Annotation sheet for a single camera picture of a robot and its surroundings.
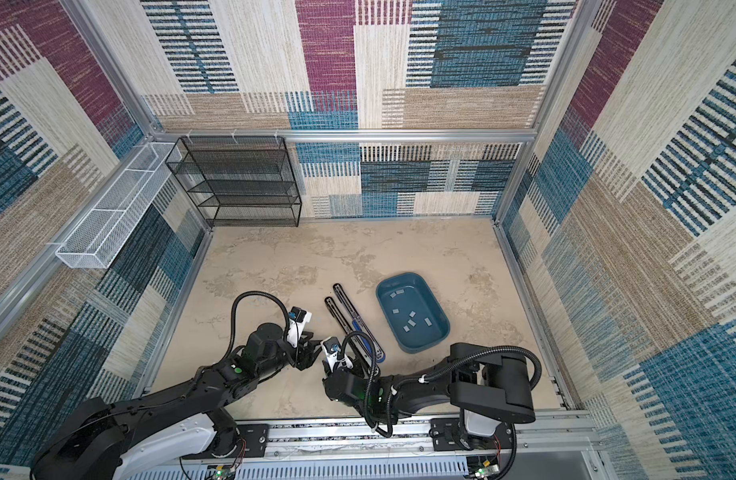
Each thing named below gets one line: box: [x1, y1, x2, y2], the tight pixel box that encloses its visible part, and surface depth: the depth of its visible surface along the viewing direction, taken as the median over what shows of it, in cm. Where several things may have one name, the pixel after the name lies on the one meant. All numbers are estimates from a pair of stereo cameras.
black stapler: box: [325, 296, 380, 375], surface depth 91 cm
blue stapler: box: [333, 283, 385, 363], surface depth 94 cm
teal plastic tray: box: [375, 272, 451, 353], surface depth 96 cm
